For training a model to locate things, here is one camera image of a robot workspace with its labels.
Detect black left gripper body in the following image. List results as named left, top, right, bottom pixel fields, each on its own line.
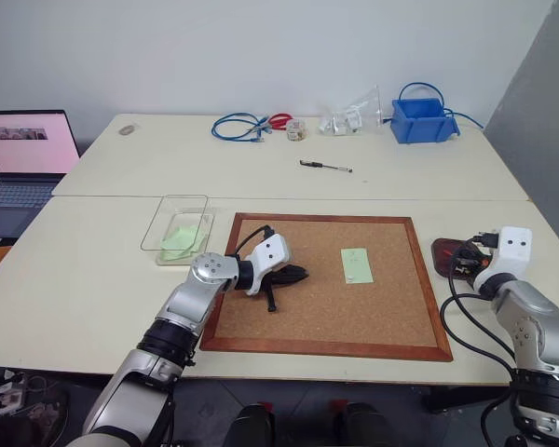
left=258, top=264, right=291, bottom=292

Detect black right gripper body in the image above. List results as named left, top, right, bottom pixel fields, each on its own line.
left=450, top=245, right=491, bottom=282

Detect dark red tray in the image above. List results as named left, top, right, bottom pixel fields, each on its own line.
left=430, top=237, right=486, bottom=286

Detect green paper note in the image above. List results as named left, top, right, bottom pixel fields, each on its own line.
left=340, top=247, right=375, bottom=285

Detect clear plastic box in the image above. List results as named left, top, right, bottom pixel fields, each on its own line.
left=140, top=194, right=216, bottom=268

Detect wooden framed cork board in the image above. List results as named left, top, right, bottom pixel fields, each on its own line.
left=199, top=212, right=454, bottom=363

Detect green paper notes stack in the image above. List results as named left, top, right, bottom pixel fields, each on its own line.
left=159, top=223, right=207, bottom=264

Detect black pen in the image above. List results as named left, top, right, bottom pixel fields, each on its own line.
left=299, top=158, right=354, bottom=174

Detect dark rounded shape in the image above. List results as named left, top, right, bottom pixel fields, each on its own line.
left=231, top=400, right=277, bottom=447
left=330, top=399, right=395, bottom=447

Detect patterned tape roll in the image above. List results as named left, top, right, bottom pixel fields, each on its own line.
left=285, top=118, right=308, bottom=142

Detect blue plastic bin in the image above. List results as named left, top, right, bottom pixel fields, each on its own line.
left=390, top=97, right=462, bottom=145

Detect clear plastic bag white parts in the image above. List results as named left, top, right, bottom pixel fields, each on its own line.
left=318, top=84, right=387, bottom=138

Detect grey laptop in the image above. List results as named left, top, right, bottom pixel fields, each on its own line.
left=0, top=109, right=82, bottom=241

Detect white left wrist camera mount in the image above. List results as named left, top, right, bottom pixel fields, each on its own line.
left=244, top=235, right=292, bottom=297

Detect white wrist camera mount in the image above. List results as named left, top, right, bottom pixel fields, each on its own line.
left=473, top=225, right=534, bottom=288
left=244, top=235, right=292, bottom=297

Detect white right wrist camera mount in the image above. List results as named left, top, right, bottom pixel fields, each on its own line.
left=473, top=225, right=534, bottom=288

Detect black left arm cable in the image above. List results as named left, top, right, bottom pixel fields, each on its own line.
left=225, top=224, right=275, bottom=258

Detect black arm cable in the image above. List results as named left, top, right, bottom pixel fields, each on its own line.
left=225, top=224, right=275, bottom=258
left=439, top=278, right=519, bottom=447

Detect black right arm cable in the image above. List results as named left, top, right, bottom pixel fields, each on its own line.
left=439, top=278, right=519, bottom=447

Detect long blue cable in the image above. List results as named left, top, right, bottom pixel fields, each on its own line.
left=382, top=81, right=486, bottom=129

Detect blue network cable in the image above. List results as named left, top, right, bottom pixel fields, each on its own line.
left=211, top=112, right=277, bottom=143

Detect power strip with cables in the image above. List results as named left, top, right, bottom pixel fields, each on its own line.
left=0, top=367, right=46, bottom=420

